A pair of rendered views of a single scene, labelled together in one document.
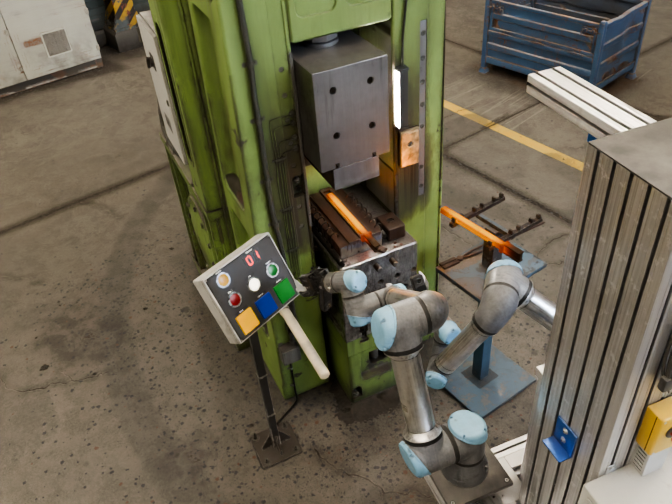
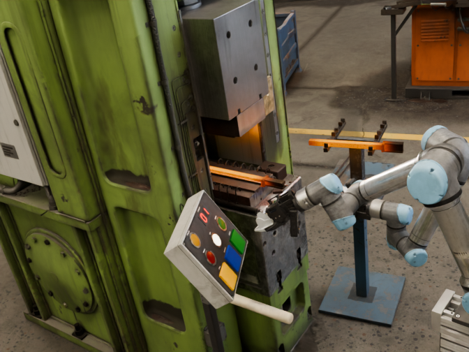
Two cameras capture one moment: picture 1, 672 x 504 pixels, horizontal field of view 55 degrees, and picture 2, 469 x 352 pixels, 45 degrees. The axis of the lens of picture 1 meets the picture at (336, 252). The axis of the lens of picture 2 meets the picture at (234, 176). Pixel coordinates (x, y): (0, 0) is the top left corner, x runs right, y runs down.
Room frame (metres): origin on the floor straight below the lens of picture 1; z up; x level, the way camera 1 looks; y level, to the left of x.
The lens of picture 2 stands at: (0.33, 1.02, 2.24)
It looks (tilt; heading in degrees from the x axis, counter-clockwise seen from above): 29 degrees down; 332
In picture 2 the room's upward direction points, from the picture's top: 9 degrees counter-clockwise
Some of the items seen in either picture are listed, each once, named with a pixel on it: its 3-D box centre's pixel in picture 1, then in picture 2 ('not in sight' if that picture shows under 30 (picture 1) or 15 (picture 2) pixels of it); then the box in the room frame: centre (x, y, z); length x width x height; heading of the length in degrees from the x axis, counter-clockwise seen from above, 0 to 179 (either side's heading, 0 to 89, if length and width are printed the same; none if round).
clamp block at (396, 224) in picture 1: (390, 226); (271, 172); (2.31, -0.25, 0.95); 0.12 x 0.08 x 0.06; 23
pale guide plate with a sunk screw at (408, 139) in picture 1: (409, 147); (266, 96); (2.43, -0.35, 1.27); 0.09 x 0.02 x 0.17; 113
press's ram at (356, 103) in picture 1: (339, 92); (208, 52); (2.40, -0.07, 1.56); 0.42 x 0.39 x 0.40; 23
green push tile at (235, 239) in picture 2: (283, 290); (236, 242); (1.88, 0.21, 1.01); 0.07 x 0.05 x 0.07; 138
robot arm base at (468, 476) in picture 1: (465, 457); not in sight; (1.17, -0.35, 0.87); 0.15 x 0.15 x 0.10
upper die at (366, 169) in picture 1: (333, 150); (211, 111); (2.38, -0.03, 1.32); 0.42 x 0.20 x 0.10; 23
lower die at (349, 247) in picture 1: (339, 219); (224, 182); (2.38, -0.03, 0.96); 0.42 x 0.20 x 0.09; 23
